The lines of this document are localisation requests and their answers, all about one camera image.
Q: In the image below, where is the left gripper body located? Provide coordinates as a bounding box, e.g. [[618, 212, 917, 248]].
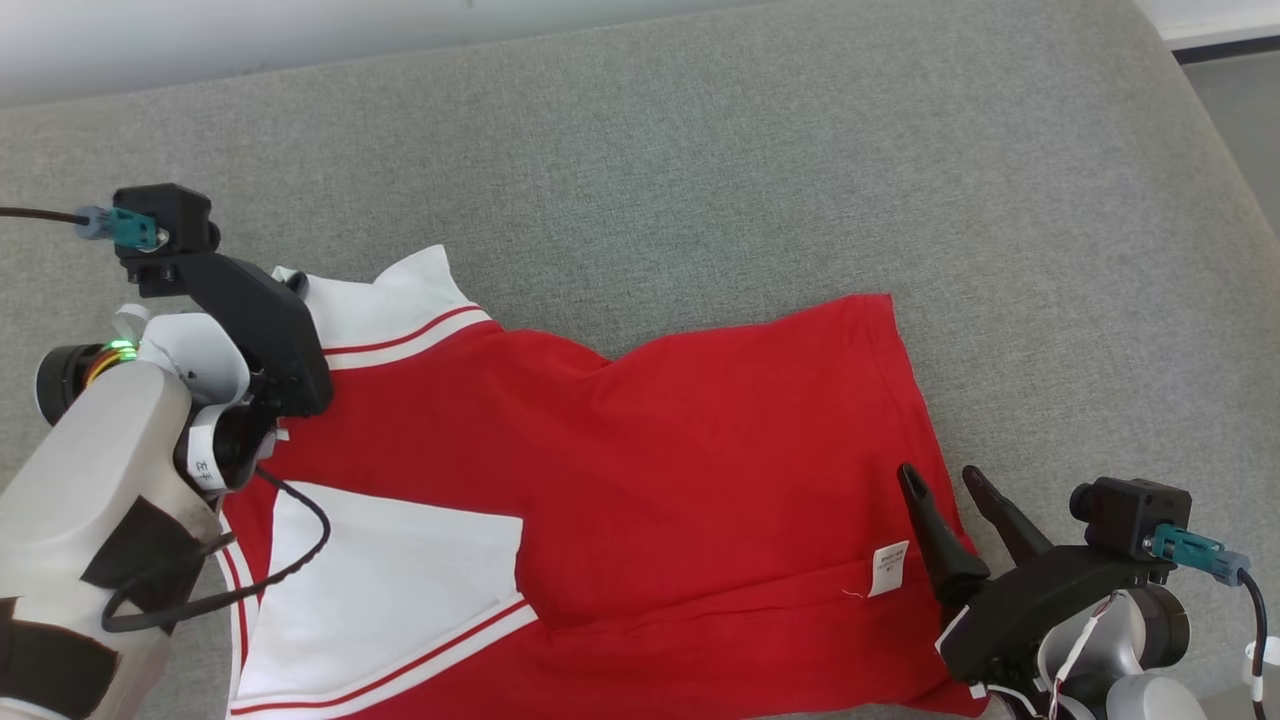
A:
[[36, 250, 334, 493]]

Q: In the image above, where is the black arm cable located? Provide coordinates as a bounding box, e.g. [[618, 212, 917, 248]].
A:
[[0, 205, 333, 634], [1235, 568, 1271, 720]]

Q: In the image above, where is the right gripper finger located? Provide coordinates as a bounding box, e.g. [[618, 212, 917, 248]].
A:
[[897, 462, 991, 606], [962, 465, 1053, 566]]

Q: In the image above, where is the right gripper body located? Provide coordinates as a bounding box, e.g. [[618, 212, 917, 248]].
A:
[[938, 545, 1191, 720]]

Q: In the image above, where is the red white twisted wire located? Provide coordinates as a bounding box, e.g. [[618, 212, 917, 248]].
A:
[[1045, 590, 1121, 720]]

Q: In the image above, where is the red jersey with white sleeves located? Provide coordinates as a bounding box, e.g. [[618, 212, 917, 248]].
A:
[[218, 245, 991, 720]]

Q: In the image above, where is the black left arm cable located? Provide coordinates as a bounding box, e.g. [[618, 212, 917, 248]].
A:
[[0, 205, 333, 634]]

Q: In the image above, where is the white skirting board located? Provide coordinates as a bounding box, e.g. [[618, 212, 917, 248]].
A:
[[1135, 0, 1280, 66]]

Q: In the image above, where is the teal cable connector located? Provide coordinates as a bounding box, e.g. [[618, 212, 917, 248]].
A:
[[75, 205, 161, 251], [1145, 525, 1251, 586]]

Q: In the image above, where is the teal left cable connector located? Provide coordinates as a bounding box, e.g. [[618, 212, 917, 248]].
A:
[[75, 205, 161, 251]]

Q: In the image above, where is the teal right cable connector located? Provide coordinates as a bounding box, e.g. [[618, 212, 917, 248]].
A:
[[1145, 525, 1251, 586]]

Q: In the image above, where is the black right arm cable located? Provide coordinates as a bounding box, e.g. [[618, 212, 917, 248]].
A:
[[1235, 568, 1271, 720]]

